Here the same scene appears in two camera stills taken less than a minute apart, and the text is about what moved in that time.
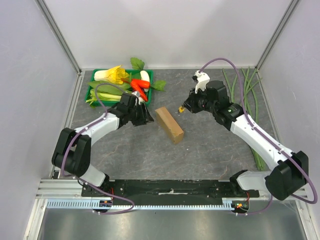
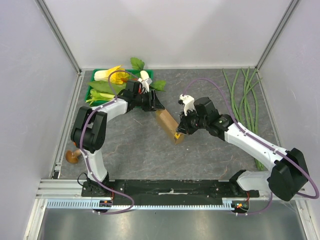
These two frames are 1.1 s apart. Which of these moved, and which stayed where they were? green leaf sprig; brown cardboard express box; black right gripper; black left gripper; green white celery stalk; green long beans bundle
Moved: black left gripper; black right gripper
Stayed: green leaf sprig; green long beans bundle; green white celery stalk; brown cardboard express box
